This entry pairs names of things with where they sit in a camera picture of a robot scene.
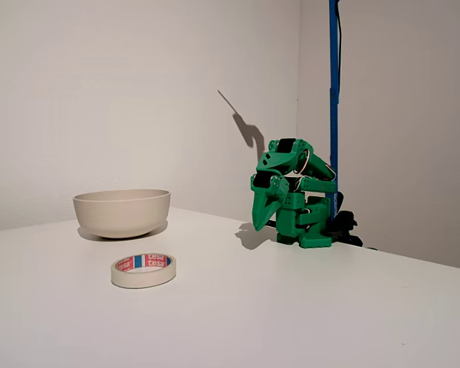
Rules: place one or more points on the green gripper black servo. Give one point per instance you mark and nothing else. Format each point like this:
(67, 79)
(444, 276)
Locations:
(265, 202)

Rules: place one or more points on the small white ring object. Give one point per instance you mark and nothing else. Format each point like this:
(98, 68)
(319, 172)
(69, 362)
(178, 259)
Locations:
(138, 282)

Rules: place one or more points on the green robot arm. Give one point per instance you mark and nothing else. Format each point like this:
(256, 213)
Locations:
(287, 224)

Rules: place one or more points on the black table clamp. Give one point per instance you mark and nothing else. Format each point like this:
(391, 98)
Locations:
(345, 223)

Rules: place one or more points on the blue upright pole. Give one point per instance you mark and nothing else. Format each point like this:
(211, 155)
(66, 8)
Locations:
(334, 115)

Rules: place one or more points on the beige round bowl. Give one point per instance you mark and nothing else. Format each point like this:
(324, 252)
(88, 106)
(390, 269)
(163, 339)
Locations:
(119, 214)

